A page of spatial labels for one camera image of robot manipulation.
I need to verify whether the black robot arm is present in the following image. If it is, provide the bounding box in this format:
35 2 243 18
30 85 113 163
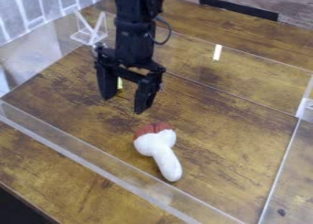
94 0 166 114

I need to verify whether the clear acrylic corner bracket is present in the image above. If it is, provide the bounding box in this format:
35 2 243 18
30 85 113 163
70 11 107 46

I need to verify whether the white plush mushroom toy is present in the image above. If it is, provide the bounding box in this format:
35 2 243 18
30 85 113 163
134 122 182 182

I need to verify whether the green spoon with metal bowl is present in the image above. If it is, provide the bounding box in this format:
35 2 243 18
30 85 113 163
93 42 125 91

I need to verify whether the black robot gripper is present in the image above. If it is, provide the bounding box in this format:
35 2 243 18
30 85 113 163
95 18 166 114

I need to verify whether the clear acrylic enclosure wall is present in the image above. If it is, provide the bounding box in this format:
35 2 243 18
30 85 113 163
0 7 313 224

